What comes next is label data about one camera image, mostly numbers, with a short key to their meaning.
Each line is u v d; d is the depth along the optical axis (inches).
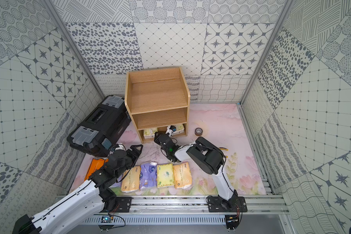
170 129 34.6
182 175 31.5
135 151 28.3
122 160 24.4
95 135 31.7
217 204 28.8
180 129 38.5
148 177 31.5
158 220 27.6
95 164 32.1
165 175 31.4
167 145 29.3
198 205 30.0
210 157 21.4
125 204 28.9
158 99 31.5
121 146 29.3
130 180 30.7
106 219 28.2
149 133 37.5
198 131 40.2
